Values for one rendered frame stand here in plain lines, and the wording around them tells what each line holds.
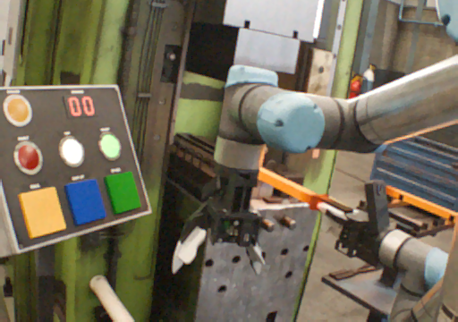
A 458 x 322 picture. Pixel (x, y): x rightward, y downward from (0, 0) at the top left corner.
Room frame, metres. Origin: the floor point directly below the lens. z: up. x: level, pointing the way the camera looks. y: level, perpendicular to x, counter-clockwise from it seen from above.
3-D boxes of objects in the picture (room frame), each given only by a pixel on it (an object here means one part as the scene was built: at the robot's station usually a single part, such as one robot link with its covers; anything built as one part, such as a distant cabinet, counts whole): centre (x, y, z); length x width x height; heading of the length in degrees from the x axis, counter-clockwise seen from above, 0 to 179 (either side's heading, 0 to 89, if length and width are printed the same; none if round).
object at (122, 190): (0.87, 0.21, 1.01); 0.07 x 0.05 x 0.07; 151
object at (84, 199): (0.78, 0.26, 1.01); 0.07 x 0.05 x 0.07; 151
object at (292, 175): (1.39, -0.14, 0.95); 0.12 x 0.08 x 0.06; 36
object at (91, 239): (1.12, 0.34, 0.80); 0.06 x 0.03 x 0.14; 126
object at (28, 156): (0.71, 0.35, 1.09); 0.05 x 0.03 x 0.04; 126
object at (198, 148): (1.41, 0.09, 0.96); 0.42 x 0.20 x 0.09; 36
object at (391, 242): (0.85, -0.35, 0.99); 0.08 x 0.05 x 0.08; 126
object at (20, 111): (0.73, 0.38, 1.16); 0.05 x 0.03 x 0.04; 126
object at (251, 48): (1.41, 0.09, 1.32); 0.42 x 0.20 x 0.10; 36
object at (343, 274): (1.54, -0.61, 0.67); 0.60 x 0.04 x 0.01; 127
